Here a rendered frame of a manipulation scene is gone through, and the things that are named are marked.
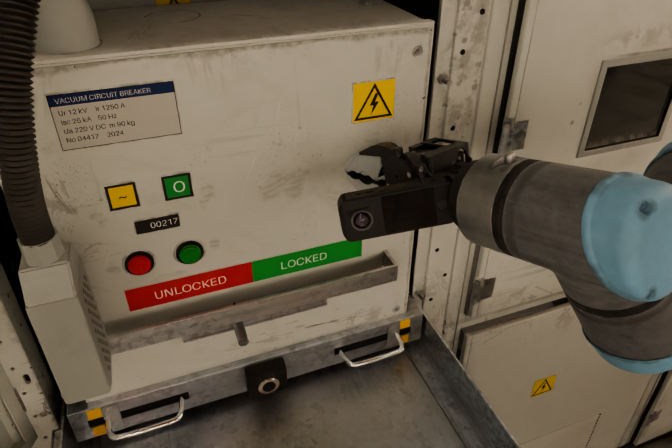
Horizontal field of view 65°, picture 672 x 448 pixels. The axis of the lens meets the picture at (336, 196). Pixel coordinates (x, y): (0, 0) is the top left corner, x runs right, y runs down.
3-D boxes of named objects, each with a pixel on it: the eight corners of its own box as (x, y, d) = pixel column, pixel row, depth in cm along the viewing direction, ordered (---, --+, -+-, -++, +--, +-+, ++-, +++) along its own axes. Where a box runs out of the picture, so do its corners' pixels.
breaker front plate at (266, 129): (407, 323, 87) (436, 29, 61) (91, 415, 72) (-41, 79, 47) (403, 318, 88) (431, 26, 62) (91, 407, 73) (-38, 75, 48)
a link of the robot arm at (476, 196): (493, 270, 47) (487, 168, 44) (453, 255, 51) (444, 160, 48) (554, 235, 51) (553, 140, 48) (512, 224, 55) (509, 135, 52)
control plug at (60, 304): (113, 393, 58) (70, 272, 49) (65, 407, 57) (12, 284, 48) (111, 343, 64) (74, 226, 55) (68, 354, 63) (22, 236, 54)
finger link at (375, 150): (373, 174, 64) (422, 187, 57) (361, 178, 63) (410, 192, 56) (368, 137, 63) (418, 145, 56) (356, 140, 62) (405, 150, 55)
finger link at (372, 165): (374, 158, 70) (422, 168, 63) (338, 170, 67) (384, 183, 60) (371, 135, 69) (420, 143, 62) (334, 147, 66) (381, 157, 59)
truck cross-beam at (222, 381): (420, 338, 90) (423, 313, 87) (77, 442, 74) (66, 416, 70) (407, 318, 94) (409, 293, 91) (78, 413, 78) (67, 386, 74)
